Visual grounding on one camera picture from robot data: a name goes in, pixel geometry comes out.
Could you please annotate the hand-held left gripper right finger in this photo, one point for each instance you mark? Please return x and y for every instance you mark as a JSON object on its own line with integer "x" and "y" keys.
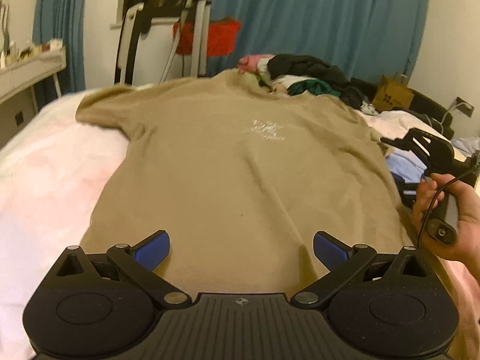
{"x": 330, "y": 251}

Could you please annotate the garment steamer stand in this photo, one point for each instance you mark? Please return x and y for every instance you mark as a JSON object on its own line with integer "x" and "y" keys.
{"x": 200, "y": 45}

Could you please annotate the light blue cloth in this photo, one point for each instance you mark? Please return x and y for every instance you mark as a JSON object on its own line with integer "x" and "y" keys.
{"x": 463, "y": 144}

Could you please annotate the black sofa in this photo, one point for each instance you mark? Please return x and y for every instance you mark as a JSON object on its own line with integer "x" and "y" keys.
{"x": 427, "y": 101}

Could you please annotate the wall socket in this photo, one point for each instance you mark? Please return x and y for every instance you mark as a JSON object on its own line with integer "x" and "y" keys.
{"x": 465, "y": 108}

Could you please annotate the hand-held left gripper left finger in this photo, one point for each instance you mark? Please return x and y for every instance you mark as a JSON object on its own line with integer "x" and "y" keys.
{"x": 153, "y": 251}

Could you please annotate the tan t-shirt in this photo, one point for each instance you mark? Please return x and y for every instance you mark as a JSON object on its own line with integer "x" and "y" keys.
{"x": 232, "y": 180}

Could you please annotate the brown paper bag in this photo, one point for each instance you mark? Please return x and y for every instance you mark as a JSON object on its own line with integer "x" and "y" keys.
{"x": 392, "y": 97}

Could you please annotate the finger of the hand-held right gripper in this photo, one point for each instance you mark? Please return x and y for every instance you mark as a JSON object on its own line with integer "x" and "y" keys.
{"x": 392, "y": 141}
{"x": 407, "y": 191}

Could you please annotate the white vanity desk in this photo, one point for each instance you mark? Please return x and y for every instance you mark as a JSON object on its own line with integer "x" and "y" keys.
{"x": 22, "y": 71}

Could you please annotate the row of cosmetic bottles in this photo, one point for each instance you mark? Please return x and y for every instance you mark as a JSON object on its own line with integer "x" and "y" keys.
{"x": 37, "y": 50}

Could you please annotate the wide blue curtain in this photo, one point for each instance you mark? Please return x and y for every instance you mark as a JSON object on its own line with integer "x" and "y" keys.
{"x": 318, "y": 15}

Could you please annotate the red garment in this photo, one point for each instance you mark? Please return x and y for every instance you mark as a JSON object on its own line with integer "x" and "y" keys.
{"x": 223, "y": 37}

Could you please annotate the white folded treadmill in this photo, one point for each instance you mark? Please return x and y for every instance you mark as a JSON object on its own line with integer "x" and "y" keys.
{"x": 150, "y": 52}

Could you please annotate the narrow blue curtain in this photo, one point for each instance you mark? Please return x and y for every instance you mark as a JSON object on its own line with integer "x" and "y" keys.
{"x": 60, "y": 26}

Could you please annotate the person's right hand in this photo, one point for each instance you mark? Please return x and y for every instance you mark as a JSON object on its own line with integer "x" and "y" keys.
{"x": 468, "y": 217}

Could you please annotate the pile of clothes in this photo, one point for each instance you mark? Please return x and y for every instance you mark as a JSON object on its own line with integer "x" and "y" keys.
{"x": 315, "y": 69}

